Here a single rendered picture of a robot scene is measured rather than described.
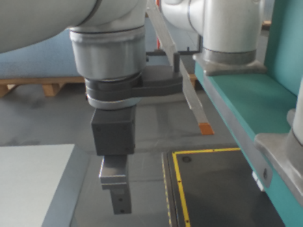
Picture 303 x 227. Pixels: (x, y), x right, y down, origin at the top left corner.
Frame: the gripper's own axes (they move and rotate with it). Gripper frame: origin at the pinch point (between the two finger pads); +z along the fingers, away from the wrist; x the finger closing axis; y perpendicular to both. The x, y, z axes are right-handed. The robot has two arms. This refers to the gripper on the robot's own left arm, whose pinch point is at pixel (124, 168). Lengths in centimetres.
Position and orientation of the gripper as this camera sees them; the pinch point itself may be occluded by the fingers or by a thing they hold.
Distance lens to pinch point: 40.1
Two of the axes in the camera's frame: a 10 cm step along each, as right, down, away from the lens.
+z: 0.3, 8.8, 4.7
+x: 0.4, 4.6, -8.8
